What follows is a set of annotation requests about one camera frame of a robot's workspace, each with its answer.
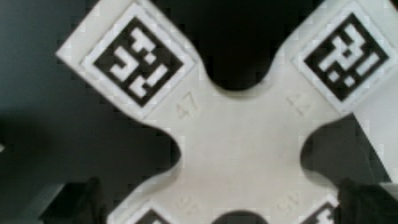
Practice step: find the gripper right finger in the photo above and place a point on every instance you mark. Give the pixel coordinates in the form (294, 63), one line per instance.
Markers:
(367, 203)

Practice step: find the white cross-shaped table base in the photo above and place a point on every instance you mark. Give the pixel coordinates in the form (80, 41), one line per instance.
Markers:
(240, 132)

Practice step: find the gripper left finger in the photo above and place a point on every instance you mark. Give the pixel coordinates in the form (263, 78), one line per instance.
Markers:
(79, 206)

